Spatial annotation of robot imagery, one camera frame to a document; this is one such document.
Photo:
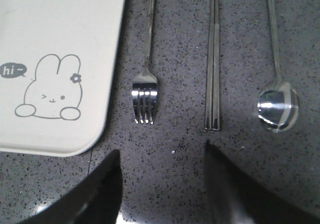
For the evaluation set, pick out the cream rabbit serving tray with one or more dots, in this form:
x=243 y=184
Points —
x=57 y=66

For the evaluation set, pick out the silver metal fork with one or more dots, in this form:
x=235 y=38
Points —
x=144 y=90

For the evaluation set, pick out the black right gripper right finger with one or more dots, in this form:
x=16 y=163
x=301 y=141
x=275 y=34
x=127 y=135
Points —
x=235 y=197

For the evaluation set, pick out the silver metal spoon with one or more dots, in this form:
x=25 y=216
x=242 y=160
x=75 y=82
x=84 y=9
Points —
x=278 y=103

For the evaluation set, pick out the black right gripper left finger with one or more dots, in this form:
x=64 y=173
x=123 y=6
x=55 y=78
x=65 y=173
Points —
x=97 y=199

